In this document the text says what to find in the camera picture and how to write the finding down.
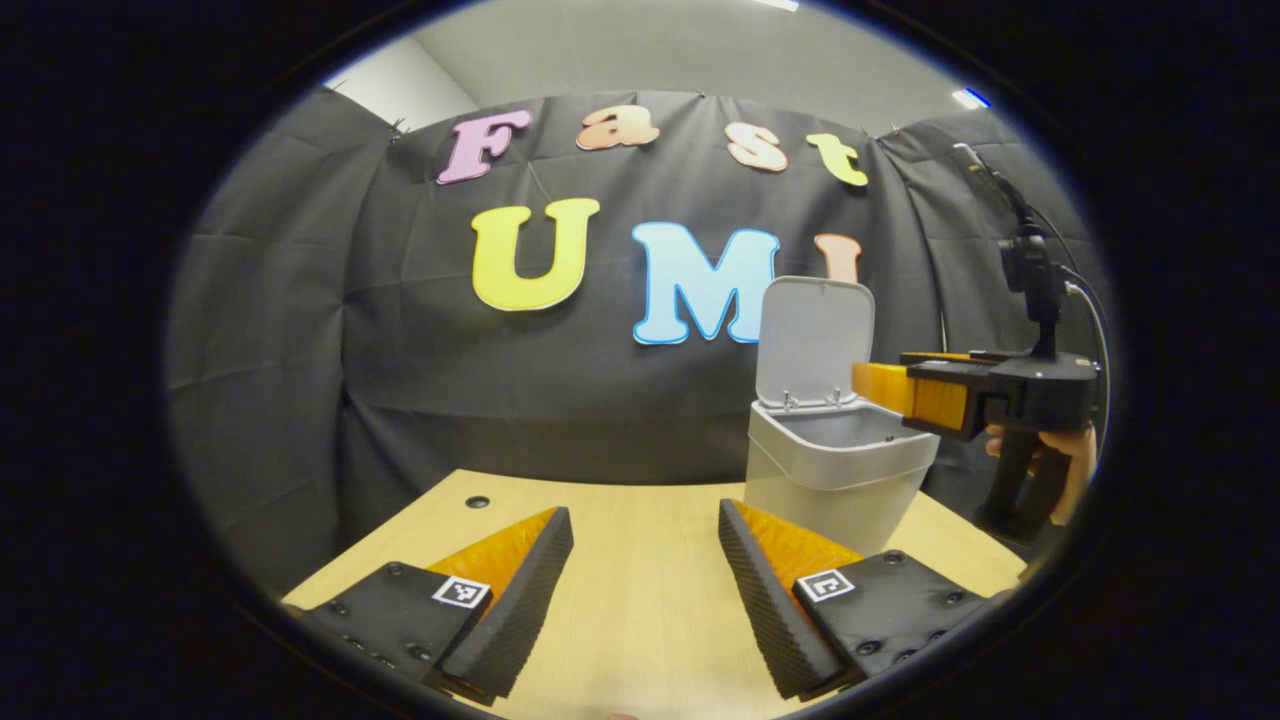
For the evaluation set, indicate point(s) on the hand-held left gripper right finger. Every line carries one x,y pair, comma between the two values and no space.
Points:
765,620

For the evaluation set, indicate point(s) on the black backdrop cloth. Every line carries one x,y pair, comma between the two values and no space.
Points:
600,400

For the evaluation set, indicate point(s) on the white desktop garbage bin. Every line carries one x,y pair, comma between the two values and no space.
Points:
830,470

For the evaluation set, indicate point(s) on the ceiling light panel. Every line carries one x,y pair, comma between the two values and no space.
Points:
778,4
968,98

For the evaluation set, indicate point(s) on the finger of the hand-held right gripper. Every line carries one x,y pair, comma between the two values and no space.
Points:
950,372
950,357

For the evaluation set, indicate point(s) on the wooden desktop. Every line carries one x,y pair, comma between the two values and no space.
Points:
640,560

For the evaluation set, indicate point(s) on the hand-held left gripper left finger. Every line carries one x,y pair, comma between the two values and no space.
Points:
520,610

